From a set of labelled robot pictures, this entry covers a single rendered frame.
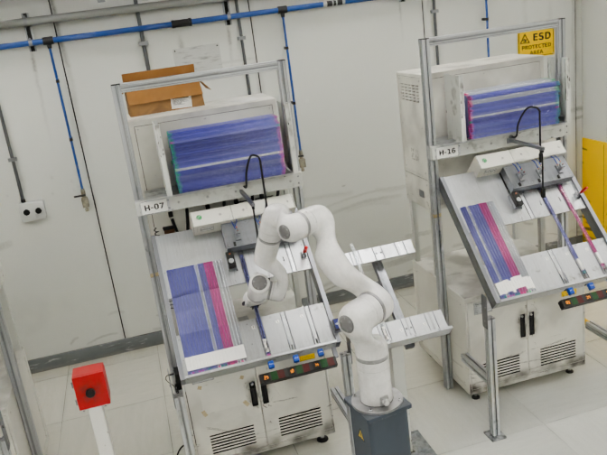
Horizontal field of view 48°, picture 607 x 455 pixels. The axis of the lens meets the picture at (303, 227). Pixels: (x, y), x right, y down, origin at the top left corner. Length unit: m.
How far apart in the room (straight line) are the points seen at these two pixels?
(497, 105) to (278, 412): 1.85
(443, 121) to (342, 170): 1.41
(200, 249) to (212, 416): 0.80
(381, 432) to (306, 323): 0.69
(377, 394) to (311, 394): 0.97
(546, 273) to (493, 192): 0.48
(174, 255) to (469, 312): 1.51
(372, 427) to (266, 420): 1.02
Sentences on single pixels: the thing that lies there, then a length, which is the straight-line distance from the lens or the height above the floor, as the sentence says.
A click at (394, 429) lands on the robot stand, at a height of 0.62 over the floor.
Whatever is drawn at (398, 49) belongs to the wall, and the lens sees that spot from 4.96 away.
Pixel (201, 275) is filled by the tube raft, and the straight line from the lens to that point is 3.13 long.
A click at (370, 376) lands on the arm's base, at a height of 0.84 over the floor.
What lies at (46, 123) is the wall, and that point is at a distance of 4.62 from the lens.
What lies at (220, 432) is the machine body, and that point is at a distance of 3.47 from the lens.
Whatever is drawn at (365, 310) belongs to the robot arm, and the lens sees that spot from 2.38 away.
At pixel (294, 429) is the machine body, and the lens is 3.56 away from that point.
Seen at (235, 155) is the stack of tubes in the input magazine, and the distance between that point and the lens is 3.15.
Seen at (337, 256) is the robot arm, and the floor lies 1.26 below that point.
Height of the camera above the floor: 2.10
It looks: 17 degrees down
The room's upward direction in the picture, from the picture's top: 8 degrees counter-clockwise
